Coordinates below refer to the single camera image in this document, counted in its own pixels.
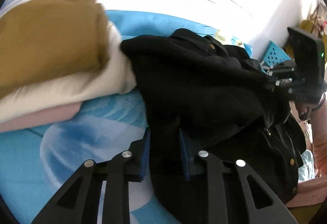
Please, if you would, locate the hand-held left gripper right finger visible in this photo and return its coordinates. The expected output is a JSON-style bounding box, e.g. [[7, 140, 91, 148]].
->
[[179, 128, 299, 224]]

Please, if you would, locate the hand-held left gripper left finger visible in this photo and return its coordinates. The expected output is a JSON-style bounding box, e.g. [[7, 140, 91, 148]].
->
[[31, 128, 151, 224]]

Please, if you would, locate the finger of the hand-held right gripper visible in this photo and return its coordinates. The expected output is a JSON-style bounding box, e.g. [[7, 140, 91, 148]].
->
[[268, 78, 306, 94], [261, 60, 297, 78]]

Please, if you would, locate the black garment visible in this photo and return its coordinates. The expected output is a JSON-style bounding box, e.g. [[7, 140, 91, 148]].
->
[[120, 28, 307, 224]]

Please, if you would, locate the person's right forearm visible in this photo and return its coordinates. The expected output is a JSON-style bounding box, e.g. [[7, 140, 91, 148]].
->
[[310, 94, 327, 178]]

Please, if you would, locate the teal plastic basket rack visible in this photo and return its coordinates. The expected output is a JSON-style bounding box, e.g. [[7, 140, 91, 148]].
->
[[261, 41, 292, 71]]

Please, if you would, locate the yellow bag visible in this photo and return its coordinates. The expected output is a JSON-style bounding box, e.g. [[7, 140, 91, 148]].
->
[[298, 19, 327, 35]]

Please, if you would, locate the pale yellow cloth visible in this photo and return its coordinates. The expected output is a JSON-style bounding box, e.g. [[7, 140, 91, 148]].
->
[[215, 31, 246, 47]]

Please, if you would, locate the blue blanket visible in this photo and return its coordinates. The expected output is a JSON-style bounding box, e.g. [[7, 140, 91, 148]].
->
[[0, 9, 315, 224]]

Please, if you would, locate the white garment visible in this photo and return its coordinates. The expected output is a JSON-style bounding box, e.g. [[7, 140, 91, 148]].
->
[[0, 21, 137, 122]]

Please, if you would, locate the pink garment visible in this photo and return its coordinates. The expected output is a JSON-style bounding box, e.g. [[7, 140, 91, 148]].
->
[[0, 102, 83, 132]]

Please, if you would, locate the person's pink clothing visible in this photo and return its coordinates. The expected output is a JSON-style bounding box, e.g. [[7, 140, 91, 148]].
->
[[286, 178, 325, 210]]

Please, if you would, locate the mustard garment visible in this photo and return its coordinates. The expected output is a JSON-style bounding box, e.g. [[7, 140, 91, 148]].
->
[[0, 0, 110, 99]]

